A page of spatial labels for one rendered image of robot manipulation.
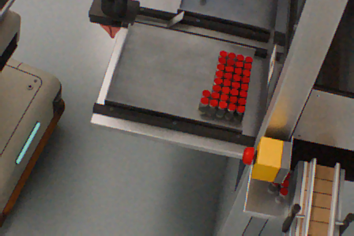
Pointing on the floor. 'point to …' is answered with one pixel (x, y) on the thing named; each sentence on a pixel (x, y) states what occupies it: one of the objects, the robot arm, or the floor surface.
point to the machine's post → (297, 74)
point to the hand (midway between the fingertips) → (113, 34)
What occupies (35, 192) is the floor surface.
